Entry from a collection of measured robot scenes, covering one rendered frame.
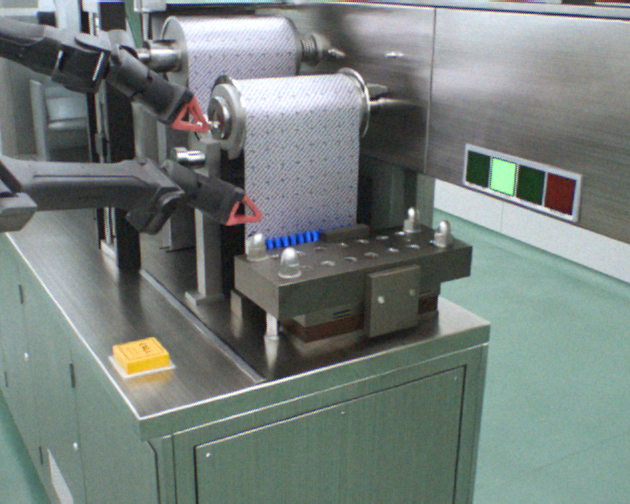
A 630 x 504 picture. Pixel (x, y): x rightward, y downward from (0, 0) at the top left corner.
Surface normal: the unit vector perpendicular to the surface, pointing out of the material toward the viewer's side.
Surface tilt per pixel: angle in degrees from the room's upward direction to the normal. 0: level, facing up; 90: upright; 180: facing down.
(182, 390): 0
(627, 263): 90
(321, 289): 90
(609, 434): 0
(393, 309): 90
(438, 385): 90
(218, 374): 0
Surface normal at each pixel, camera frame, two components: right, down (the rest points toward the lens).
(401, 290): 0.51, 0.29
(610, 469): 0.01, -0.94
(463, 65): -0.86, 0.16
